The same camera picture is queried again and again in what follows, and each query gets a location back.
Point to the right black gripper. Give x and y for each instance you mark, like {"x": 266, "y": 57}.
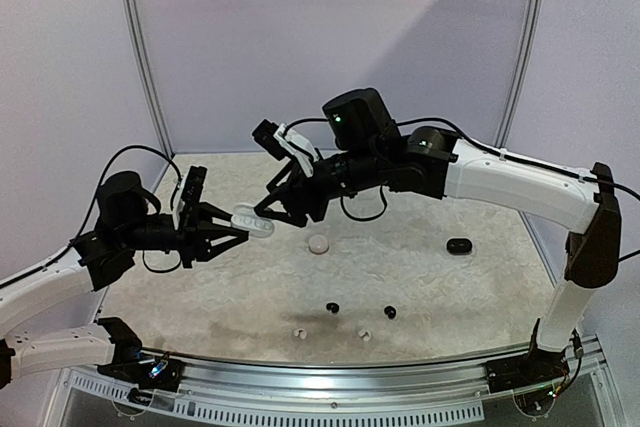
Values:
{"x": 302, "y": 194}

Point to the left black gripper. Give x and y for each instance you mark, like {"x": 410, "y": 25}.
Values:
{"x": 193, "y": 233}

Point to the white earbud charging case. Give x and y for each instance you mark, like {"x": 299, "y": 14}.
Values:
{"x": 245, "y": 218}

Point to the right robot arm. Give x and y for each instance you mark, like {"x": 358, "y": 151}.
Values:
{"x": 438, "y": 160}

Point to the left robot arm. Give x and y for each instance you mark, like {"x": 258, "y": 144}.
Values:
{"x": 130, "y": 221}

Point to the black earbud charging case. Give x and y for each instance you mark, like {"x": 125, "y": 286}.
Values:
{"x": 459, "y": 246}

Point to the black earbud left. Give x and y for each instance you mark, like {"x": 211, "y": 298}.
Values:
{"x": 332, "y": 307}

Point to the black earbud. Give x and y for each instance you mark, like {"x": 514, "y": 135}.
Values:
{"x": 332, "y": 307}
{"x": 390, "y": 312}

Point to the white earbud left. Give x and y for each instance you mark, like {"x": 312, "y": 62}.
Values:
{"x": 300, "y": 334}

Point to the white earbud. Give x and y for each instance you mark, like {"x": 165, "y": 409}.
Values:
{"x": 300, "y": 334}
{"x": 365, "y": 335}

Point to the black earbud right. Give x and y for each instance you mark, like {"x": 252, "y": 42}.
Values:
{"x": 390, "y": 312}

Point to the white earbud right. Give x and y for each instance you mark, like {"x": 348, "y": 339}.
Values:
{"x": 365, "y": 335}

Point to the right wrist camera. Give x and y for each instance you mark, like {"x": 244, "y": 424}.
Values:
{"x": 280, "y": 141}

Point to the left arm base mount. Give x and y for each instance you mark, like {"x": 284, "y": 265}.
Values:
{"x": 147, "y": 372}

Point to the aluminium front rail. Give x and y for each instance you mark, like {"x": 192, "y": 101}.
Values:
{"x": 454, "y": 391}

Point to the left aluminium frame post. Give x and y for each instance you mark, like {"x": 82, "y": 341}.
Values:
{"x": 143, "y": 64}

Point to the aluminium frame post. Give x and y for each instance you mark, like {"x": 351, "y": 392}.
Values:
{"x": 143, "y": 64}
{"x": 525, "y": 46}

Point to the right aluminium frame post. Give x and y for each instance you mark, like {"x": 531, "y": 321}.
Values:
{"x": 525, "y": 46}

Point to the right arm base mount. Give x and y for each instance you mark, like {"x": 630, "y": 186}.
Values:
{"x": 536, "y": 366}

